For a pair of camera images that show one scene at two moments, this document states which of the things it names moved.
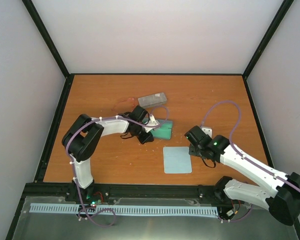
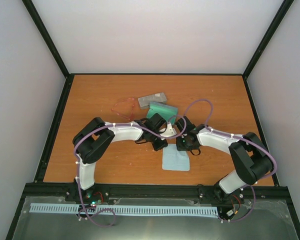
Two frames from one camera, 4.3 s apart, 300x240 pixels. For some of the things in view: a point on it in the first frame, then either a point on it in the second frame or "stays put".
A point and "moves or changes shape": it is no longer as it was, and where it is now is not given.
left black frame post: x=36 y=15 stays put
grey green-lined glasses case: x=152 y=100 stays put
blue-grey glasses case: x=164 y=131 moves or changes shape
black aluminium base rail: x=64 y=190 stays put
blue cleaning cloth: x=177 y=160 moves or changes shape
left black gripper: x=147 y=138 → x=163 y=144
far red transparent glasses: x=124 y=106 stays put
